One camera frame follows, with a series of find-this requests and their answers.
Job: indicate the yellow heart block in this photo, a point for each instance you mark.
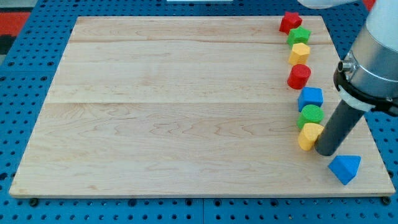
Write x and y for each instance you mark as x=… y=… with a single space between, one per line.
x=308 y=135

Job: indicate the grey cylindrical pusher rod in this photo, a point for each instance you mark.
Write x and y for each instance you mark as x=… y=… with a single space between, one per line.
x=340 y=124

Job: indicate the wooden board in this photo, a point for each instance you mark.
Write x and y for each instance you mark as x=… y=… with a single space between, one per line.
x=176 y=107

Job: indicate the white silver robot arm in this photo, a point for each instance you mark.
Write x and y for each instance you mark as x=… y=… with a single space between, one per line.
x=366 y=79

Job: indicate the blue triangle block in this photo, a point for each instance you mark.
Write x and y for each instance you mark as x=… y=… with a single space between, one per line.
x=345 y=167

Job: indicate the red cylinder block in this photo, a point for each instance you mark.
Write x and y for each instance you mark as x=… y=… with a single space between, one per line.
x=299 y=76

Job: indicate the blue cube block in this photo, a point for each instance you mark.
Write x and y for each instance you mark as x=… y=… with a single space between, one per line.
x=310 y=96

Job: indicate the red star block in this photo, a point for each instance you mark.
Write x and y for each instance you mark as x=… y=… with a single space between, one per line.
x=290 y=20

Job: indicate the yellow pentagon block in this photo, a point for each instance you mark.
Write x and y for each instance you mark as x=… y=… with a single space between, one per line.
x=299 y=54

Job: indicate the green cylinder block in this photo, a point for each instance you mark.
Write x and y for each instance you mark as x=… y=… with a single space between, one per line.
x=310 y=114

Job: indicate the green star block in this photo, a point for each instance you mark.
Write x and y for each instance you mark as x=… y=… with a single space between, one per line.
x=298 y=35

